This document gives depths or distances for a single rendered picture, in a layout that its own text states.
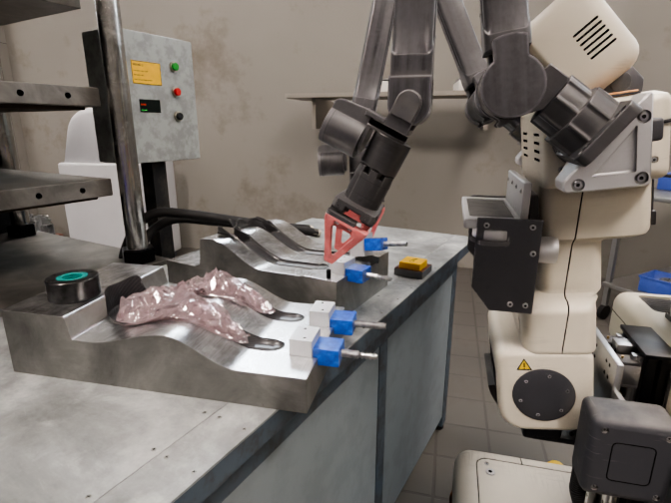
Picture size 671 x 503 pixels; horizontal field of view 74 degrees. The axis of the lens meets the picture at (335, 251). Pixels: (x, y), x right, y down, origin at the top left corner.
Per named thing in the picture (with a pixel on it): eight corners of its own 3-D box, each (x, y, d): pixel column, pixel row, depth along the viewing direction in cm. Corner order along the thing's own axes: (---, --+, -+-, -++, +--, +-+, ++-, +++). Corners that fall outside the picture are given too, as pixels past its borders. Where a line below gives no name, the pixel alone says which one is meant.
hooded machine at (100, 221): (189, 254, 426) (175, 109, 390) (148, 274, 369) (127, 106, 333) (119, 249, 445) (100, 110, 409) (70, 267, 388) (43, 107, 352)
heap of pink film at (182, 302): (281, 306, 85) (279, 266, 82) (241, 350, 68) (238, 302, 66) (159, 295, 90) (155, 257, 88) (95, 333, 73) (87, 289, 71)
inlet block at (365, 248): (411, 254, 101) (410, 231, 100) (402, 256, 96) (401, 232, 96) (359, 254, 107) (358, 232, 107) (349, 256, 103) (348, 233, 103)
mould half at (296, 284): (387, 285, 113) (389, 233, 109) (336, 323, 91) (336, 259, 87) (237, 256, 137) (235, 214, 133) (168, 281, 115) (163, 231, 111)
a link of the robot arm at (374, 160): (412, 141, 61) (415, 140, 66) (368, 118, 62) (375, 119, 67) (388, 186, 63) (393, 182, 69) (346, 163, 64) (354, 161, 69)
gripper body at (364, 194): (329, 207, 64) (351, 161, 61) (343, 197, 73) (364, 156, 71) (368, 229, 63) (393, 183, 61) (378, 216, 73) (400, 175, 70)
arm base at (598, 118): (645, 107, 51) (610, 111, 62) (589, 63, 51) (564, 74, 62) (586, 168, 54) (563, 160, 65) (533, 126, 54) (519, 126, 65)
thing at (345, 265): (395, 287, 93) (396, 262, 91) (385, 295, 89) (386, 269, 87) (340, 277, 99) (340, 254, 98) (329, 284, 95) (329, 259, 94)
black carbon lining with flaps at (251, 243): (355, 261, 109) (355, 224, 106) (321, 280, 95) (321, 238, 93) (246, 244, 125) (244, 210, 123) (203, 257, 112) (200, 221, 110)
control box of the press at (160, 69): (226, 408, 194) (197, 41, 155) (170, 450, 169) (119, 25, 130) (190, 393, 205) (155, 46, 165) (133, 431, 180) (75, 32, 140)
